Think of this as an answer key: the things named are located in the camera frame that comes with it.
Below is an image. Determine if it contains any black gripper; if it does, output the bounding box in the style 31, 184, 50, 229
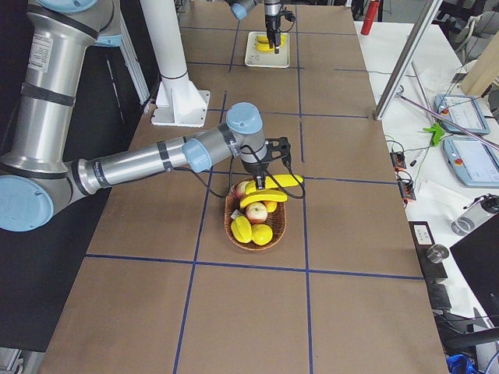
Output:
241, 150, 270, 190
264, 0, 281, 54

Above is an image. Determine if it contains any yellow banana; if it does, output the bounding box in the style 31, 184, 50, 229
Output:
257, 34, 285, 44
246, 175, 303, 195
254, 42, 282, 54
239, 189, 288, 209

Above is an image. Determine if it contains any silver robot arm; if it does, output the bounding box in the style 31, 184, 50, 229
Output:
227, 0, 284, 55
1, 1, 271, 232

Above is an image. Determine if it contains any brown wicker basket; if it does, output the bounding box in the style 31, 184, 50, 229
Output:
224, 184, 287, 251

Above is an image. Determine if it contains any pale pink apple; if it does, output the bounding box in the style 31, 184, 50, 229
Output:
235, 181, 250, 199

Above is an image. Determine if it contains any white bear tray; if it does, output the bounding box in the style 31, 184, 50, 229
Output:
244, 31, 290, 69

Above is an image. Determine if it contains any dark red apple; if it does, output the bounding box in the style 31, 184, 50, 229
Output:
264, 200, 278, 213

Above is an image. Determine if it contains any red peach apple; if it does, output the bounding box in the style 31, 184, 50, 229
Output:
245, 202, 268, 224

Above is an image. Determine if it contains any yellow starfruit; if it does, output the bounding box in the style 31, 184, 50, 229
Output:
230, 216, 252, 243

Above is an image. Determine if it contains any yellow lemon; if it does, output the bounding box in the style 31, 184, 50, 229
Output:
252, 224, 273, 245

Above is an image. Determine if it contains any red cylinder bottle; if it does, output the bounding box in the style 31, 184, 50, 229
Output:
360, 0, 380, 36

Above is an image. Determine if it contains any metal rod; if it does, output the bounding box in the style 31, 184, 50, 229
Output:
397, 62, 498, 150

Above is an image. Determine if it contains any green clamp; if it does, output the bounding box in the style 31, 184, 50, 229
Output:
423, 122, 445, 147

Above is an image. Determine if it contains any metal cylinder weight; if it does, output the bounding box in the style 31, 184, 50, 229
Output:
426, 244, 450, 264

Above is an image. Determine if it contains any upper teach pendant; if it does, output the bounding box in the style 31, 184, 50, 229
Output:
434, 93, 490, 136

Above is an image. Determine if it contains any teach pendant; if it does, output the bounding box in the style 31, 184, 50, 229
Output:
442, 137, 498, 188
434, 93, 490, 136

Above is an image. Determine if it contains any lower teach pendant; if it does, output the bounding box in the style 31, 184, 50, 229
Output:
442, 137, 498, 188

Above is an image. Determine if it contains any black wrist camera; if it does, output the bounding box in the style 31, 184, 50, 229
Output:
266, 136, 292, 168
280, 8, 296, 23

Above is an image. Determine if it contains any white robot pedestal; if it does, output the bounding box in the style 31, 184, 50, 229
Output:
140, 0, 211, 128

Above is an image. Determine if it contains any aluminium frame post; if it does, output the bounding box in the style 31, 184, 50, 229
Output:
373, 0, 443, 120

